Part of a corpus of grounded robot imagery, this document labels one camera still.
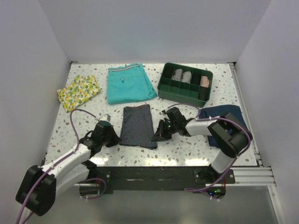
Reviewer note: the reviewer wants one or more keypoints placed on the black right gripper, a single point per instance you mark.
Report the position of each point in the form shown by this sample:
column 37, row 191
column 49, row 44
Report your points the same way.
column 164, row 136

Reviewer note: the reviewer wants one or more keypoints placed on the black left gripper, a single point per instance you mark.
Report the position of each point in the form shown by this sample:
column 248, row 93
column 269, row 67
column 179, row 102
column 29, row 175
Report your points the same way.
column 116, row 139

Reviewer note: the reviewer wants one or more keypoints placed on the navy white striped underwear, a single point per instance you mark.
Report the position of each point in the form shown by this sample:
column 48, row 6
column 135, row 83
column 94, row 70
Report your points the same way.
column 137, row 127

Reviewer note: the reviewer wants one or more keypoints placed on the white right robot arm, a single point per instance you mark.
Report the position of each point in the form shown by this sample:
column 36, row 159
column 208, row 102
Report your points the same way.
column 231, row 136

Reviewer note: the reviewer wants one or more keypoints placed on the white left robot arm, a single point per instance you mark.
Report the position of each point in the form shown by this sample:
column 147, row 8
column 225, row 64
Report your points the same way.
column 42, row 184

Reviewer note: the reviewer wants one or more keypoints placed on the teal folded shorts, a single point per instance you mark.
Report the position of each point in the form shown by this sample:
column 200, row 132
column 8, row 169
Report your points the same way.
column 129, row 84

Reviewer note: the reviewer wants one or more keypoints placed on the green divided organizer box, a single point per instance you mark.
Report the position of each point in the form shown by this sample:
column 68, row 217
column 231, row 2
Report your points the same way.
column 183, row 92

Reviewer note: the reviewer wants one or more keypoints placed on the lemon print folded cloth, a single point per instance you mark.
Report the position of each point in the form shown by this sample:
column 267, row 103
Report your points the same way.
column 79, row 91

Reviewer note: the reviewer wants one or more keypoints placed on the white grey rolled sock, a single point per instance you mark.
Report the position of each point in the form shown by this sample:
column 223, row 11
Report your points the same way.
column 186, row 77

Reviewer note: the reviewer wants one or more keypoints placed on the dark blue folded garment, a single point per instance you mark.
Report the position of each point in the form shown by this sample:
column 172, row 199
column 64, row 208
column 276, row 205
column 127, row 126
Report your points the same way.
column 222, row 110

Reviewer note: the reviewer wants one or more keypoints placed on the grey rolled sock left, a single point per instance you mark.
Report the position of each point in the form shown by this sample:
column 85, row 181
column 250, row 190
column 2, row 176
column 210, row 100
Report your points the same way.
column 177, row 75

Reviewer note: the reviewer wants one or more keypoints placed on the black rolled garment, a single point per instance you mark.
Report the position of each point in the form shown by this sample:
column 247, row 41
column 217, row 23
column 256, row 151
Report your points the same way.
column 196, row 77

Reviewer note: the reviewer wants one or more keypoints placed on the pink rolled garment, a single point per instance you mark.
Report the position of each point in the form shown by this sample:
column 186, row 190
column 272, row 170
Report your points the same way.
column 204, row 82

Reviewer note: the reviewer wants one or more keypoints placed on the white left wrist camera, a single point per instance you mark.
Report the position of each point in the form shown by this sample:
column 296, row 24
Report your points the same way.
column 105, row 117

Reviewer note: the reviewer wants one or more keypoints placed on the aluminium frame rail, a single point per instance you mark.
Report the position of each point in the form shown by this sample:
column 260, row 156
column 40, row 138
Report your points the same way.
column 259, row 176

